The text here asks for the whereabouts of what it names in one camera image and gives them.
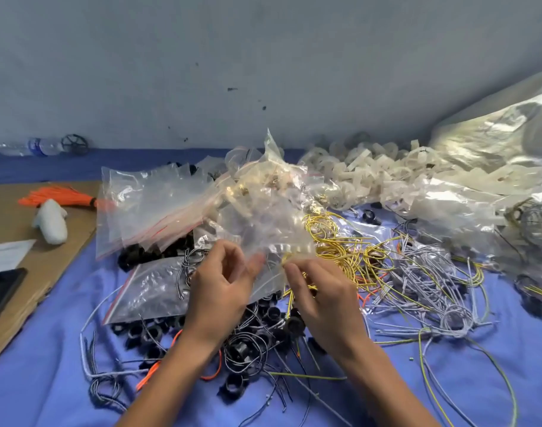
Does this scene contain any person's left hand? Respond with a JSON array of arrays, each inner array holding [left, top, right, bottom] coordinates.
[[184, 240, 267, 352]]

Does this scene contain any person's right hand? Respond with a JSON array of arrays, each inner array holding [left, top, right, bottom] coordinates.
[[282, 256, 375, 361]]

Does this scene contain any pile of black plastic rings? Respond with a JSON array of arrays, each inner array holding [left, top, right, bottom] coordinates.
[[111, 240, 309, 401]]

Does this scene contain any pile of yellow wires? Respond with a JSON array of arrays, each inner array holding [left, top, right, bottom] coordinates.
[[302, 213, 388, 294]]

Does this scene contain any red-zip plastic bag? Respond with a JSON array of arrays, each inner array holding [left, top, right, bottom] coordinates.
[[104, 256, 196, 326]]

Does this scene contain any clear zip plastic bag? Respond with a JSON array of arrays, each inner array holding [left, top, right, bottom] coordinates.
[[213, 195, 312, 299]]

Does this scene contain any pile of grey white wires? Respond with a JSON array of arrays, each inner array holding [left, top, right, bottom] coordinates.
[[369, 235, 496, 339]]

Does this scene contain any orange wire loop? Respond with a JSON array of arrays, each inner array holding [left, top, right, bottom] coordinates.
[[136, 329, 223, 392]]

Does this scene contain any stack of plastic bags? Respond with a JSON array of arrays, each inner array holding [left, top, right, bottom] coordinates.
[[97, 164, 223, 259]]

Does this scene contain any heap of plastic bags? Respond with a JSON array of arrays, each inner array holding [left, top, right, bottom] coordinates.
[[195, 129, 343, 254]]

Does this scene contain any long yellow green wire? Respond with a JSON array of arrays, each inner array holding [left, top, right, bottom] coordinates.
[[417, 329, 521, 427]]

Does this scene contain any pile of white plastic wheels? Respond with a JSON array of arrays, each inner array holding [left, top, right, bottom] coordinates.
[[298, 133, 486, 210]]

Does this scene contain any pile of large plastic bags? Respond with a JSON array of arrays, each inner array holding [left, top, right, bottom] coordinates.
[[378, 71, 542, 308]]

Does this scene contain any person's left forearm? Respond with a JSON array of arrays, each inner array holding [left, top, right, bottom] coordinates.
[[115, 333, 228, 427]]

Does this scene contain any white handheld device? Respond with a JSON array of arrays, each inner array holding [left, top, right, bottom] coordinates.
[[32, 198, 69, 246]]

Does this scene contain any orange tie bundle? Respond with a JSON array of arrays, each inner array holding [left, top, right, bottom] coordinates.
[[17, 184, 103, 210]]

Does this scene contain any blue cloth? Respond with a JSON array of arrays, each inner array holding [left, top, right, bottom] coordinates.
[[0, 148, 542, 427]]

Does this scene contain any brown cardboard sheet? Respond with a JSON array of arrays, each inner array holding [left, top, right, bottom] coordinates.
[[0, 180, 101, 365]]

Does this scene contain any black round wheel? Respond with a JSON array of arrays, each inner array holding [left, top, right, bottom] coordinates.
[[60, 133, 89, 157]]

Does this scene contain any white paper sheet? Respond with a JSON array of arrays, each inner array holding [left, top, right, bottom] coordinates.
[[0, 240, 36, 275]]

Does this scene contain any clear plastic water bottle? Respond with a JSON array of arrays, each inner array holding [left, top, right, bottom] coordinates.
[[0, 138, 63, 157]]

